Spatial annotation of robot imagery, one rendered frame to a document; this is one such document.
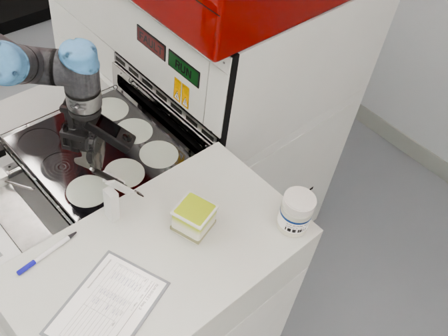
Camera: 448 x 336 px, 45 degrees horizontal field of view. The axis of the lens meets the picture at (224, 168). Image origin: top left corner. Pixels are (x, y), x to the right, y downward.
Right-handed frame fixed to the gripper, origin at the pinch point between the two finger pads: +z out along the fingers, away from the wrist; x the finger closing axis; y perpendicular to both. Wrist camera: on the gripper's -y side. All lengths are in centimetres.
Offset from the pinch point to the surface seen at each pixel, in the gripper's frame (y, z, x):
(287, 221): -46.0, -10.3, 10.9
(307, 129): -50, 13, -45
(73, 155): 8.6, 1.4, -4.0
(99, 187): -1.4, 1.2, 4.4
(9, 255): 7.1, -4.8, 30.7
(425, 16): -96, 20, -146
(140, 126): -4.2, 1.3, -19.2
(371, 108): -90, 80, -150
